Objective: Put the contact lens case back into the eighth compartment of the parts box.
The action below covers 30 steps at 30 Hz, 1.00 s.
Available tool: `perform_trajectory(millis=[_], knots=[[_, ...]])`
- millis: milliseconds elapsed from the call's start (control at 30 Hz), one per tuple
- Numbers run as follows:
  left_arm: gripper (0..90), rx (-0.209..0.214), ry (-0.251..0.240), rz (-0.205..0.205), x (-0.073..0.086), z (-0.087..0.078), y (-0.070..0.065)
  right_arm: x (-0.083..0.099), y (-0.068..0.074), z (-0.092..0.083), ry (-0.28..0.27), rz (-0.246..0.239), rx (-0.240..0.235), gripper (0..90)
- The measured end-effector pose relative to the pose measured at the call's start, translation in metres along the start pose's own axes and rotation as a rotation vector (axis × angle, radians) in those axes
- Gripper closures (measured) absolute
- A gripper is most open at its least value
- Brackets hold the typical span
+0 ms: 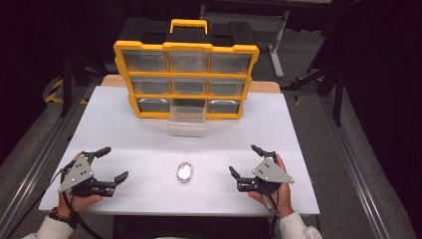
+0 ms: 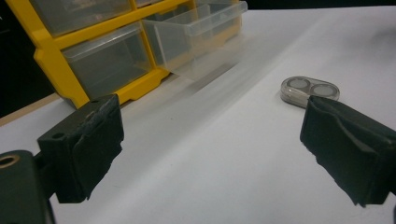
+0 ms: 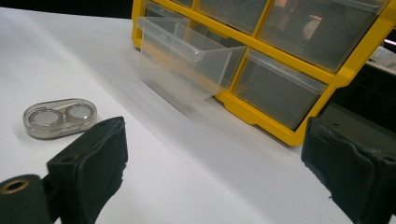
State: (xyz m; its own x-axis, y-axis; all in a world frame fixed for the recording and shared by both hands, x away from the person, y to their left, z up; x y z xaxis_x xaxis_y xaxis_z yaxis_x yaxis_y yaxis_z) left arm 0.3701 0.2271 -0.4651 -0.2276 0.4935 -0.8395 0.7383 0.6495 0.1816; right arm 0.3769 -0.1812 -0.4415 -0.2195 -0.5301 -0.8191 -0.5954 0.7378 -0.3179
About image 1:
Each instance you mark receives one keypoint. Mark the aluminium floor rail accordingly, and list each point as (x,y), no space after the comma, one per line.
(36,166)
(355,166)

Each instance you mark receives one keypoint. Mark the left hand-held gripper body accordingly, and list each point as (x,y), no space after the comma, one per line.
(75,174)

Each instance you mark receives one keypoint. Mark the grey metal table stand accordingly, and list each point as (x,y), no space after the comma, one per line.
(278,43)

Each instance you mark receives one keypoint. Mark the set of closed clear drawers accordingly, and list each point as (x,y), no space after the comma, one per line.
(146,61)

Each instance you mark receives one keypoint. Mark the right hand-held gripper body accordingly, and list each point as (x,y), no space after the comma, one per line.
(272,173)

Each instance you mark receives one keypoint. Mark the small oval silver tin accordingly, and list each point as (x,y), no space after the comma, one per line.
(184,172)

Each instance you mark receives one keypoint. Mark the yellow black drawer organizer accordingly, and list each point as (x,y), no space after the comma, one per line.
(185,47)

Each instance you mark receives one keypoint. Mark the person's left hand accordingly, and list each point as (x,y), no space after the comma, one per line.
(83,201)

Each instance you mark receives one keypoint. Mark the clear plastic drawer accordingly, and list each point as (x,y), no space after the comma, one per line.
(186,122)

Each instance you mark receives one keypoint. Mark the black metal stand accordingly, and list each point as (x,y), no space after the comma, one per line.
(66,83)
(337,99)

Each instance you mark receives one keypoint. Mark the person's right hand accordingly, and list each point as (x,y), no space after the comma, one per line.
(286,199)

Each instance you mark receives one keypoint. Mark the yellow black hazard tape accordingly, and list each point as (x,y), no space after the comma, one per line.
(53,94)

